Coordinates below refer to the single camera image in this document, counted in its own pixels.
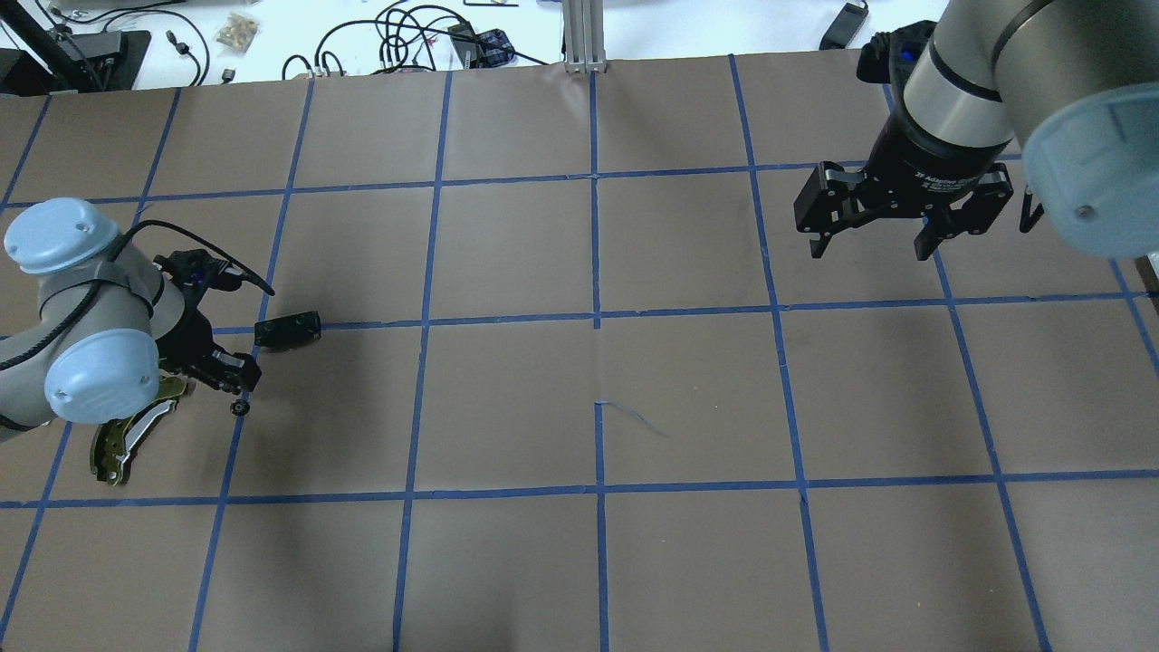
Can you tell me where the black brake pad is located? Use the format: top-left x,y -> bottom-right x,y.
254,312 -> 322,351

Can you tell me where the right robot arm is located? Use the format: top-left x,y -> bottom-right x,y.
793,1 -> 1158,261

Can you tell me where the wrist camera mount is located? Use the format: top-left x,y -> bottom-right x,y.
857,20 -> 938,90
153,249 -> 245,302

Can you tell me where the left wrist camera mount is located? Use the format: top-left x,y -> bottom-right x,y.
153,249 -> 245,302

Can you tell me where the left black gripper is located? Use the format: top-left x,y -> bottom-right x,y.
158,308 -> 262,401

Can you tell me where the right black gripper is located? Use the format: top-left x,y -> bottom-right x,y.
793,127 -> 1013,261

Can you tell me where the aluminium frame post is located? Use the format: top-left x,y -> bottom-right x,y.
561,0 -> 606,74

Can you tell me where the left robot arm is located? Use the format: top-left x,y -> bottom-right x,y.
1,197 -> 274,441

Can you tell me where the black power adapter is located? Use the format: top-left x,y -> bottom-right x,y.
819,1 -> 869,51

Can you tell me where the green brake shoe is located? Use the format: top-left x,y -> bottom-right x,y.
90,376 -> 195,486

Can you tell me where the small black bearing gear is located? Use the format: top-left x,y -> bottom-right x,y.
229,398 -> 250,417

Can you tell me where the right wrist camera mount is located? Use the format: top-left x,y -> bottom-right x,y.
857,20 -> 938,90

